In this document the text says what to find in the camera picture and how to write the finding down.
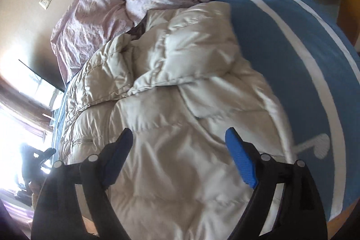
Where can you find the beige puffer jacket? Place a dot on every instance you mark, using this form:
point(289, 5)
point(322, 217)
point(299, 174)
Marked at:
point(174, 116)

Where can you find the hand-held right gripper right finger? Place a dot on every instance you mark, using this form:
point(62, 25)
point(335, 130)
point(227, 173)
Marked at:
point(244, 164)

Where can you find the blue white-striped bed sheet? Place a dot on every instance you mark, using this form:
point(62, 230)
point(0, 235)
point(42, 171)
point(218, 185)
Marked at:
point(292, 65)

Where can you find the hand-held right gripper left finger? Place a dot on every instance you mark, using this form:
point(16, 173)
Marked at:
point(114, 165)

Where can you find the dark object by window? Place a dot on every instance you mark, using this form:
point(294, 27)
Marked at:
point(32, 162)

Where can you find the dark wall-mounted screen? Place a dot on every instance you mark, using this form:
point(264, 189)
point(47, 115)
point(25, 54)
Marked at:
point(42, 72)

